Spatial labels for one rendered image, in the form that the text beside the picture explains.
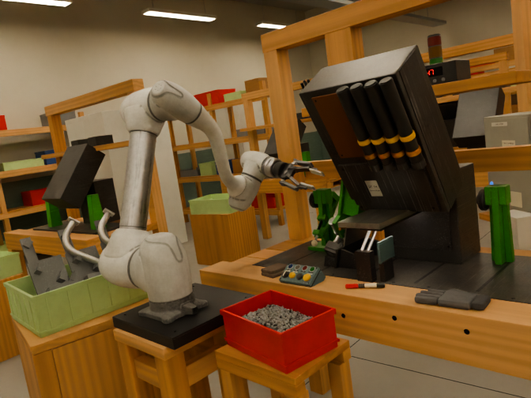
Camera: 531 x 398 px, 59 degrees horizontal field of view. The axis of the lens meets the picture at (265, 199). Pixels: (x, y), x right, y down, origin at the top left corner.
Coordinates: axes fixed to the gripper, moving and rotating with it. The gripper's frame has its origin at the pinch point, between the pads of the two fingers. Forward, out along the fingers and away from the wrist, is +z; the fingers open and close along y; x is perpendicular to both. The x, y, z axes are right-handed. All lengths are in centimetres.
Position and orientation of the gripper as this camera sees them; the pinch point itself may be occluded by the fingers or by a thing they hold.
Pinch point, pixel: (313, 179)
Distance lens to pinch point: 199.8
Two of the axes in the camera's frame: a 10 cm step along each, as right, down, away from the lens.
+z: 7.2, 2.6, -6.4
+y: 5.2, -8.1, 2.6
